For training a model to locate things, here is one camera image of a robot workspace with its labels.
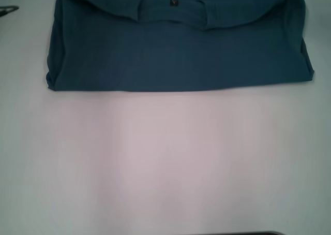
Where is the teal T-shirt with pink print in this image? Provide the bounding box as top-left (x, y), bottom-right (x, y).
top-left (46, 0), bottom-right (315, 94)

